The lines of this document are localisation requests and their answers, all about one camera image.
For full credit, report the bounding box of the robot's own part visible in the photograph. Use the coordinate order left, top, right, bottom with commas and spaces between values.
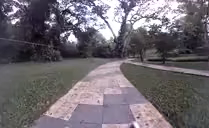
131, 121, 141, 128

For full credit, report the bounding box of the dark low wall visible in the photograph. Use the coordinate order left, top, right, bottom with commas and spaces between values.
0, 36, 50, 64

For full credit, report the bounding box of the stone slab side path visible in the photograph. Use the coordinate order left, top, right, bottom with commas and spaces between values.
125, 59, 209, 79

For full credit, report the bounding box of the small tree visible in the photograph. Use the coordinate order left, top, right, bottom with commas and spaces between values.
153, 33, 178, 65
129, 28, 151, 63

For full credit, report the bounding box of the grass lawn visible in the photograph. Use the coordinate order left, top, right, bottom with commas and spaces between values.
120, 62, 209, 128
0, 57, 115, 128
143, 59, 209, 72

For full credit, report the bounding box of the large forked tree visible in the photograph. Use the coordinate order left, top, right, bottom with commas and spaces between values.
88, 0, 166, 58

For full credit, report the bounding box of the low green hedge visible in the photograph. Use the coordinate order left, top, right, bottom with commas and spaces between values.
146, 54, 209, 63

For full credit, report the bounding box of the wood of trees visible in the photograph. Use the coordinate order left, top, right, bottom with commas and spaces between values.
0, 0, 209, 64

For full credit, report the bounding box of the bush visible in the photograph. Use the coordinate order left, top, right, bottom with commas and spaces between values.
28, 44, 63, 63

